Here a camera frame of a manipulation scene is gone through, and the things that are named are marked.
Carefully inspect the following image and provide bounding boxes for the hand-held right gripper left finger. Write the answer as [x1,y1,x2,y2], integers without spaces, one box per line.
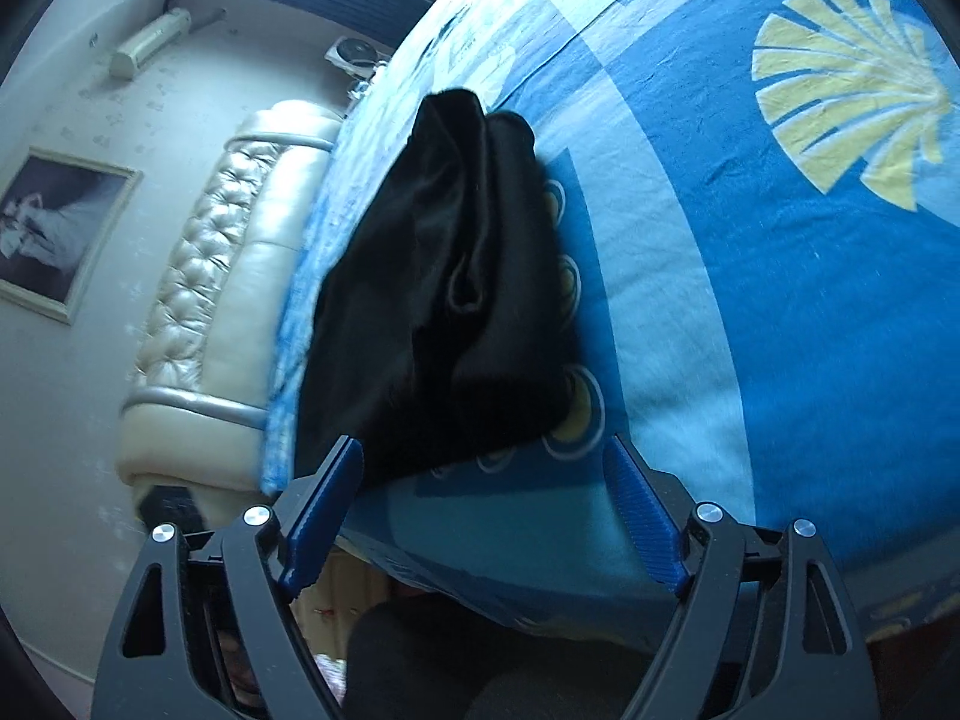
[90,435,368,720]

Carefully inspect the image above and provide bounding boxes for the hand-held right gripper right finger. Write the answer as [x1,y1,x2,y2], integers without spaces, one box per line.
[603,433,883,720]

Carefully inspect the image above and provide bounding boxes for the black pants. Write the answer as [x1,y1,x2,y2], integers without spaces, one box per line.
[296,88,580,490]

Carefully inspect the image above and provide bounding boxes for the blue printed bedsheet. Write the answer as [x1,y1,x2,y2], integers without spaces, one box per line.
[259,0,960,653]

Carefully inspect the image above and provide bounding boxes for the cream tufted leather headboard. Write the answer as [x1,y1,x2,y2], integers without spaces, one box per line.
[120,99,347,535]

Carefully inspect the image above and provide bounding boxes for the small white fan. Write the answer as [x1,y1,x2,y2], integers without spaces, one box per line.
[326,36,392,85]

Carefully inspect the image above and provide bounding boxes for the framed wall picture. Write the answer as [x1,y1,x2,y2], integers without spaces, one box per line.
[0,146,144,326]

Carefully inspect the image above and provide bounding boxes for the white wall air conditioner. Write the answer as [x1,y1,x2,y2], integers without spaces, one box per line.
[109,6,193,80]

